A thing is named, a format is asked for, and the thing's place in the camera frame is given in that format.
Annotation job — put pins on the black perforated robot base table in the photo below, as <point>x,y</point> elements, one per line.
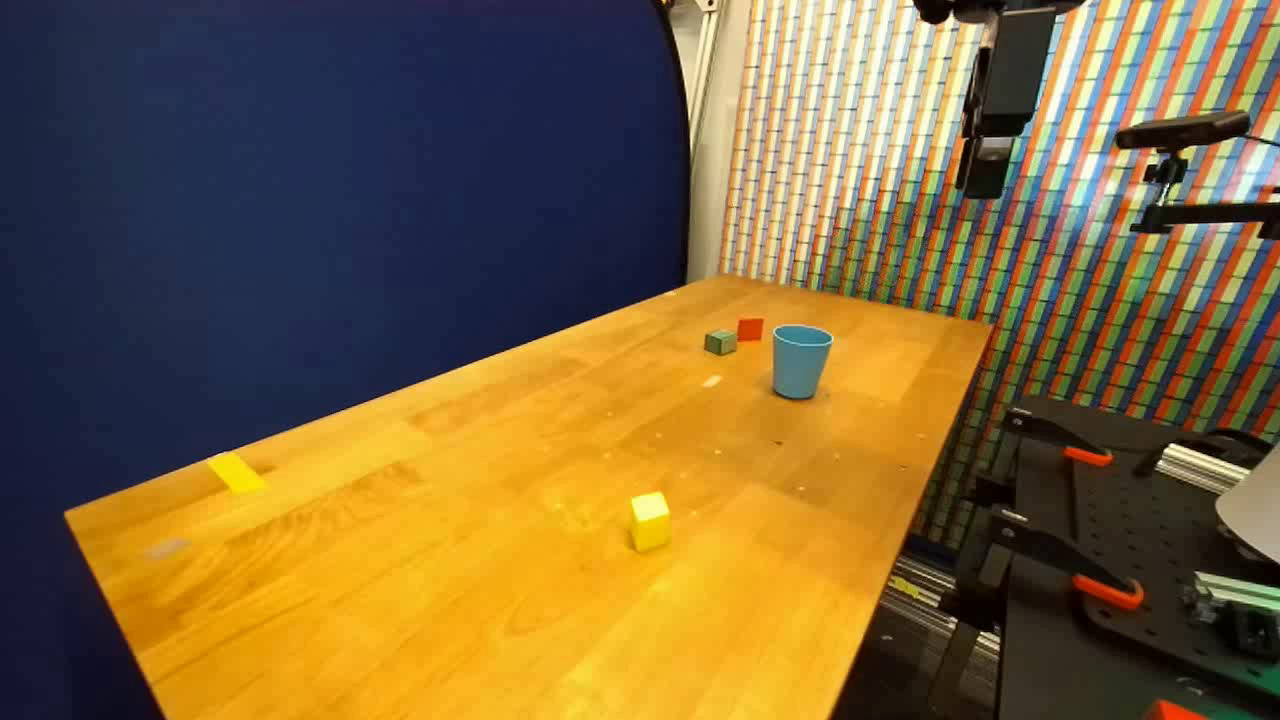
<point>1132,561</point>

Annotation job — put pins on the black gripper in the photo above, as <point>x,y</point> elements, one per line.
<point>1016,72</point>

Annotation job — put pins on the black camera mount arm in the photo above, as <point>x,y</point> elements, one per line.
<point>1204,215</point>

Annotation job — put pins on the green wooden block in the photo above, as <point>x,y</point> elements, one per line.
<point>723,342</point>

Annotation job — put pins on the white backdrop stand pole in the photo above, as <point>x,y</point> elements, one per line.
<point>700,123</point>

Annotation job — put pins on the yellow block far left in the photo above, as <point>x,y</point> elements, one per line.
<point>237,472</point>

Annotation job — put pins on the red wooden block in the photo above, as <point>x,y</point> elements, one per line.
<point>750,330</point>

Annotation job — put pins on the blue fabric backdrop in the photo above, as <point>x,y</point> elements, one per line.
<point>332,215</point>

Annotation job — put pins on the blue plastic cup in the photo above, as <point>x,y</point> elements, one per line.
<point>801,362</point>

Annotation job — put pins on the yellow wooden block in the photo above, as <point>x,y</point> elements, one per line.
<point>649,519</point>

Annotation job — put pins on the silver aluminium extrusion bar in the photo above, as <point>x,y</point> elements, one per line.
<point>1200,467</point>

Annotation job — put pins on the black camera on stand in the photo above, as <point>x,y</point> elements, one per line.
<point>1182,131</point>

